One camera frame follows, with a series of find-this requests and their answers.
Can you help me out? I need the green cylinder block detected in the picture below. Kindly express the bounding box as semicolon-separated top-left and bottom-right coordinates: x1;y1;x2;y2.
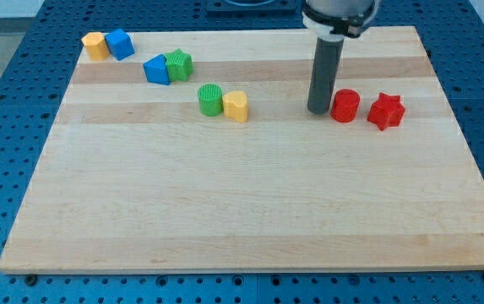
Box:
198;84;223;117

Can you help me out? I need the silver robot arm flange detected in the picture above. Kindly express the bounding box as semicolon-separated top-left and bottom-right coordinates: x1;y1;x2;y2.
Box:
302;0;381;42

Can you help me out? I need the yellow heart block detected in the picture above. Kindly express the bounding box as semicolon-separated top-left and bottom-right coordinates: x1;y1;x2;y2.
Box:
222;90;248;122

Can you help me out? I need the green star block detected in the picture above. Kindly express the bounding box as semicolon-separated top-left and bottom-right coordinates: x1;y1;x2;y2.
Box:
165;49;193;82

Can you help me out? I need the red star block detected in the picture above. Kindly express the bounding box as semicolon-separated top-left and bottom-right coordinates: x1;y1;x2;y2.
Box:
367;93;405;131

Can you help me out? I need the yellow hexagon block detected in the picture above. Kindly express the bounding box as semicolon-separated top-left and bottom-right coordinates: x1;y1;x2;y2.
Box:
81;32;110;61

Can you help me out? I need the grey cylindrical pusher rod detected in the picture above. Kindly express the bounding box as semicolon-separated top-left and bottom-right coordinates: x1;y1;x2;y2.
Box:
307;38;344;115

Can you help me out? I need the blue cube block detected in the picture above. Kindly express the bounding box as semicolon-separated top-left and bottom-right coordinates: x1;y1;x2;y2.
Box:
105;29;135;61

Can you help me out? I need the blue triangle block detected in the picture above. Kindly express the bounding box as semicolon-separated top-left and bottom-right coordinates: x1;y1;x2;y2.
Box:
143;54;170;85

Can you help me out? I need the red cylinder block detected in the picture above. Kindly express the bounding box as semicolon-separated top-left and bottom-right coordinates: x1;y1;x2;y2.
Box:
330;89;361;123

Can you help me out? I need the wooden board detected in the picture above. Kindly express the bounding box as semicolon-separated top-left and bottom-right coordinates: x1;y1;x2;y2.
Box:
0;26;484;274

